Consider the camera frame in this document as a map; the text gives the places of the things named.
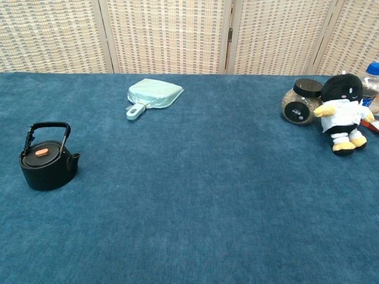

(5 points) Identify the woven folding screen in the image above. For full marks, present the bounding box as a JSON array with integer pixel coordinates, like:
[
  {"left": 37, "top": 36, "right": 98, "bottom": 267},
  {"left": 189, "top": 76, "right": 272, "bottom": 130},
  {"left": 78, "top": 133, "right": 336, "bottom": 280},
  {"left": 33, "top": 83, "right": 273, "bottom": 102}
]
[{"left": 0, "top": 0, "right": 379, "bottom": 75}]

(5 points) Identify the glass jar with black lid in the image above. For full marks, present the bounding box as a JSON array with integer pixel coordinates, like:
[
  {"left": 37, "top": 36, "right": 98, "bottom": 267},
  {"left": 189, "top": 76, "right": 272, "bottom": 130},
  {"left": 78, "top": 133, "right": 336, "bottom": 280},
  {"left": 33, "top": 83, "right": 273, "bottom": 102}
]
[{"left": 281, "top": 79, "right": 325, "bottom": 125}]

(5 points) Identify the blue table cloth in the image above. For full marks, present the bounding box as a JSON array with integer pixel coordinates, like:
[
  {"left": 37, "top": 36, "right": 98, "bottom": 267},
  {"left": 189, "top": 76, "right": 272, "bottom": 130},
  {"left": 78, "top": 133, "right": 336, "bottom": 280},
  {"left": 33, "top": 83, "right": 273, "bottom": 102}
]
[{"left": 0, "top": 72, "right": 379, "bottom": 284}]

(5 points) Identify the black round device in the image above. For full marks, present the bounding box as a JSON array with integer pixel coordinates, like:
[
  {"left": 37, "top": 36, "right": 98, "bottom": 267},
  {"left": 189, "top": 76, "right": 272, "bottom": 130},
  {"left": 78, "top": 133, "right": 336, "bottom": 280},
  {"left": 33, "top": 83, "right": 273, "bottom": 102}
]
[{"left": 19, "top": 122, "right": 81, "bottom": 192}]

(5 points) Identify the mint green dustpan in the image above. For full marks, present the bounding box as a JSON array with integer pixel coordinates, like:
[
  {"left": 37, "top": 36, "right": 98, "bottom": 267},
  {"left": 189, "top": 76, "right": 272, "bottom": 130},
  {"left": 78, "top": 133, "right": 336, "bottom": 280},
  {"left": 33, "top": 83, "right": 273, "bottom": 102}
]
[{"left": 126, "top": 78, "right": 185, "bottom": 121}]

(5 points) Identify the blue capped plastic bottle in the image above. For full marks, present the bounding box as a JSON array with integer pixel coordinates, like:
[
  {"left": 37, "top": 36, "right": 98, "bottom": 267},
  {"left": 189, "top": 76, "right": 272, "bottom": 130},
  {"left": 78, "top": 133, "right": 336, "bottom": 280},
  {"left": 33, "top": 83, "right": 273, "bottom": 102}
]
[{"left": 361, "top": 61, "right": 379, "bottom": 115}]

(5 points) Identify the black plush doll white shirt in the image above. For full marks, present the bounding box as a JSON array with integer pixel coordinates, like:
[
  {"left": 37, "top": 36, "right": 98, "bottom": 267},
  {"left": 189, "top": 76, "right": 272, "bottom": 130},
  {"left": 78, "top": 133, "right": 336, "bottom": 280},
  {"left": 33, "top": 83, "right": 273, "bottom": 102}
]
[{"left": 313, "top": 73, "right": 376, "bottom": 157}]

